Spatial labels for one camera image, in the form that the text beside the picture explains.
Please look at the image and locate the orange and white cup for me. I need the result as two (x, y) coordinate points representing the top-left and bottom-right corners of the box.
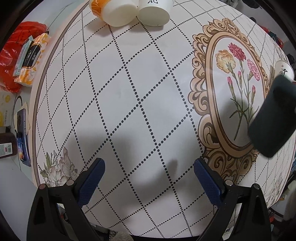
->
(89, 0), (138, 27)

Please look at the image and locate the white paper cup with leaf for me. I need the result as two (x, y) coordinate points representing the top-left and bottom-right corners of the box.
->
(274, 60), (295, 82)

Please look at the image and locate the red plastic bag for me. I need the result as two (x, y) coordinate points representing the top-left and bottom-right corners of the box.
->
(1, 21), (49, 93)

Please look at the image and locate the blue smartphone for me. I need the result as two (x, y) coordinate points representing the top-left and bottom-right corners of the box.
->
(16, 108), (31, 167)

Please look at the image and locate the floral diamond-pattern tablecloth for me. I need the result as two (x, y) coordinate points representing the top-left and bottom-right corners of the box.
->
(30, 1), (295, 238)

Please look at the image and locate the dark green cup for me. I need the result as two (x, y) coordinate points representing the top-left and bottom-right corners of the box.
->
(248, 75), (295, 158)

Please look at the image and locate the bag of yellow chips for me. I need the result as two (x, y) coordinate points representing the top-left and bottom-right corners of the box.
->
(0, 89), (14, 127)

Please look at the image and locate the light blue small box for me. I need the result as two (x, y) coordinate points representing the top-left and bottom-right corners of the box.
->
(13, 36), (34, 77)

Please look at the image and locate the white paper cup with calligraphy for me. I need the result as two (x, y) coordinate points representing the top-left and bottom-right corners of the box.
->
(137, 0), (175, 27)

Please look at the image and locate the orange tissue pack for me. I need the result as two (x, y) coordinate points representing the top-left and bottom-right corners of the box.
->
(14, 32), (50, 86)

